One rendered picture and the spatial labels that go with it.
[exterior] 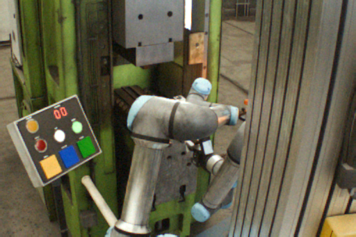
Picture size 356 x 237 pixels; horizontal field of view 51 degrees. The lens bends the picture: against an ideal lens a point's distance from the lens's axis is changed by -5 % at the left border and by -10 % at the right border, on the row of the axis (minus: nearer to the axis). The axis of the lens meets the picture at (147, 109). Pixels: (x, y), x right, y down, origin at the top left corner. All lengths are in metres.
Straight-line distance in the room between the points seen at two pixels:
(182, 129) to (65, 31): 0.90
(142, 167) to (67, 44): 0.86
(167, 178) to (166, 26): 0.82
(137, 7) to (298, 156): 1.31
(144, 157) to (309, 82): 0.71
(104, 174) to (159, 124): 1.13
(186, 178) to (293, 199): 1.63
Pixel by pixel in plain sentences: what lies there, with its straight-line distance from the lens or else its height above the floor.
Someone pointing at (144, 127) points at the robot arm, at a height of 1.35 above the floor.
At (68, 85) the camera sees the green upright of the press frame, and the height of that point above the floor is 1.18.
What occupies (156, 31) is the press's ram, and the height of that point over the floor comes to 1.43.
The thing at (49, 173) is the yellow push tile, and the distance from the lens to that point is 1.62.
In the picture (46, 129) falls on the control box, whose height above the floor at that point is 1.13.
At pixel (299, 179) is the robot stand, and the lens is 0.63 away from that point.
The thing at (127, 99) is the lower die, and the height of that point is 0.99.
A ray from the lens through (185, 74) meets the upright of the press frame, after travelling 2.19.
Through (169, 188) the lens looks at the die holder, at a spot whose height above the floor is 0.56.
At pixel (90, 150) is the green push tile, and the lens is 1.74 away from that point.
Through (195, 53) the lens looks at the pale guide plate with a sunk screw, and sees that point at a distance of 2.16.
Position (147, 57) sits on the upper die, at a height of 1.31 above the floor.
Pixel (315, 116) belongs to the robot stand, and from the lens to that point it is 0.58.
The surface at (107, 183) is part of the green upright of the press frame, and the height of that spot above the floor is 0.56.
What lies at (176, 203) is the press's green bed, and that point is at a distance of 2.33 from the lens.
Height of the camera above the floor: 1.90
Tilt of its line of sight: 26 degrees down
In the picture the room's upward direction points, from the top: straight up
